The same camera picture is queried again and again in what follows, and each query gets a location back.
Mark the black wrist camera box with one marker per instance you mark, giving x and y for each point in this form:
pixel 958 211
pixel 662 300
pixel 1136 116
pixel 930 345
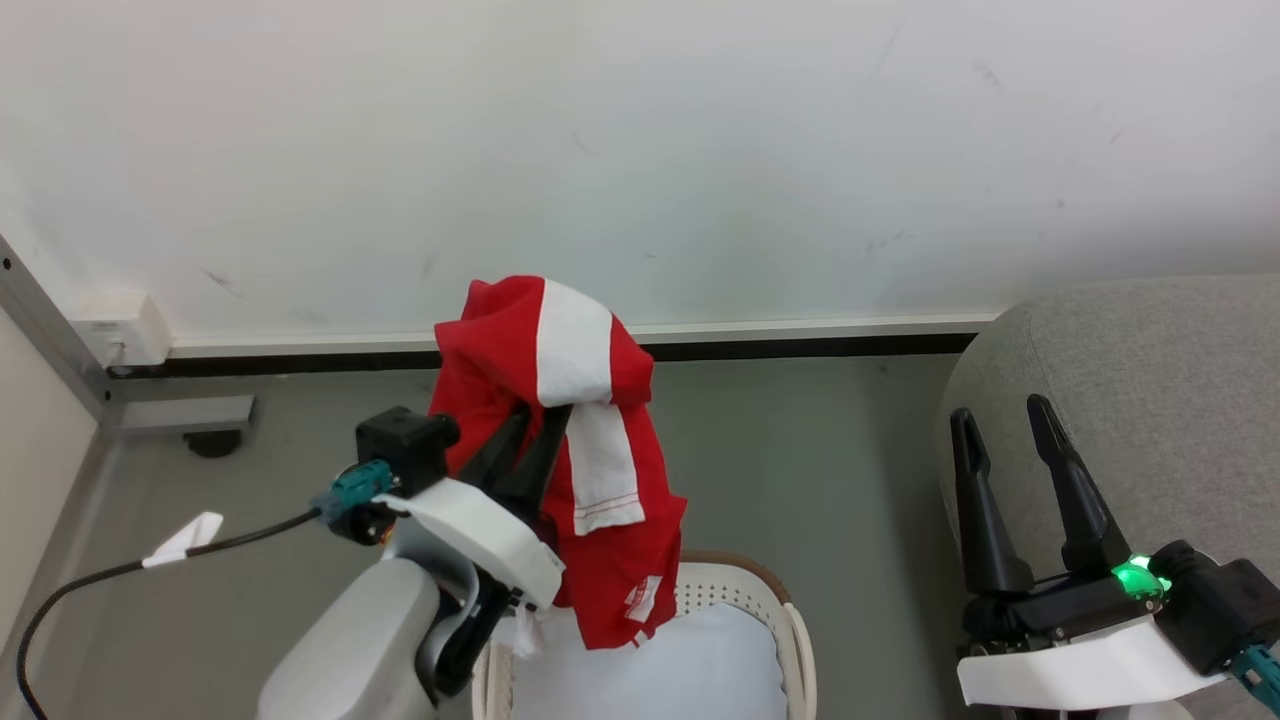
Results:
pixel 1225 605
pixel 405 445

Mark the grey fabric sofa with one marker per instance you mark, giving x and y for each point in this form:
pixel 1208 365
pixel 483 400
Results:
pixel 1150 380

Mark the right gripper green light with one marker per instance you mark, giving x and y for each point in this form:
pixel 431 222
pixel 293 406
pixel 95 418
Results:
pixel 1060 670

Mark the pale blue cloth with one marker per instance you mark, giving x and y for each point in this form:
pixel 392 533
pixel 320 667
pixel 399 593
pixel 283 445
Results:
pixel 690 670

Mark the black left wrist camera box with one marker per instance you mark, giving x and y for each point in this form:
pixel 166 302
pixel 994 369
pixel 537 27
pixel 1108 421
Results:
pixel 405 445

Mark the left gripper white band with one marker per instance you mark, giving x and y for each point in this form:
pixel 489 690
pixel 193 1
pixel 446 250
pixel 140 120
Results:
pixel 480 535

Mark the red and white garment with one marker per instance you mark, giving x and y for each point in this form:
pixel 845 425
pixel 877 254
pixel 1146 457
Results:
pixel 480 340

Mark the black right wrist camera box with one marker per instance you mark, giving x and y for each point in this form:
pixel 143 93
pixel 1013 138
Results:
pixel 1225 605

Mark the white wall outlet box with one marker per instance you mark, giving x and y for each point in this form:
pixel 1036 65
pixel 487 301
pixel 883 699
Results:
pixel 120 328

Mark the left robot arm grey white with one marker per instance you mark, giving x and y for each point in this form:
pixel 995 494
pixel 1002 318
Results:
pixel 350 640

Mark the white and black baseboard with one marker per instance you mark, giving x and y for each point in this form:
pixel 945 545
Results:
pixel 780 338

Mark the grey aluminium frame post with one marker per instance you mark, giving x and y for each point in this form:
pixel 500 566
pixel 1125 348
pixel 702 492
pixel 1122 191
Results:
pixel 50 330

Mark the black caster wheel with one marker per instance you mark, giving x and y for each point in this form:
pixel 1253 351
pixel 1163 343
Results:
pixel 213 443

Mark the grey aluminium foot bar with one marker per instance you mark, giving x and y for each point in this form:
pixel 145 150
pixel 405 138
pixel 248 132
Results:
pixel 185 412

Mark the white perforated laundry basket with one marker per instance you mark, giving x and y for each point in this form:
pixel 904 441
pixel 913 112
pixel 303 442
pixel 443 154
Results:
pixel 735 585

